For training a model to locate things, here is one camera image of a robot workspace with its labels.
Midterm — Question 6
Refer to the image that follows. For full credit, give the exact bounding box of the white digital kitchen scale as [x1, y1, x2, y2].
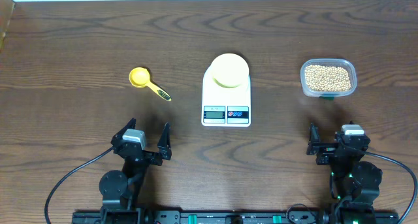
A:
[201, 65, 251, 127]

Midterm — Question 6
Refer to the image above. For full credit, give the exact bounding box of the yellow plastic bowl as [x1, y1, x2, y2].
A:
[210, 53, 249, 88]

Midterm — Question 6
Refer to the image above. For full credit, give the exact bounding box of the pile of soybeans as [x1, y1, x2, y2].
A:
[304, 65, 352, 91]

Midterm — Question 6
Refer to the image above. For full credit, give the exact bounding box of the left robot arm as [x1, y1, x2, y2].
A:
[99, 118, 172, 223]

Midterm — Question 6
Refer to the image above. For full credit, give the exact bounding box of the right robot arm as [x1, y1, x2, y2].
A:
[306, 123, 383, 223]

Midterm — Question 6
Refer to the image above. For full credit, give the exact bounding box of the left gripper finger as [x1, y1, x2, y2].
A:
[111, 118, 136, 142]
[157, 123, 172, 160]

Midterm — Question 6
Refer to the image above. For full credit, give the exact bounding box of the yellow plastic measuring scoop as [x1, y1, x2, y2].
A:
[129, 67, 172, 101]

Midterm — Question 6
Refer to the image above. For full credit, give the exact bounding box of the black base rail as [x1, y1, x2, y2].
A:
[71, 210, 400, 224]

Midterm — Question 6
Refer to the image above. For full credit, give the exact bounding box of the clear plastic container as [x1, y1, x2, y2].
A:
[300, 58, 357, 98]

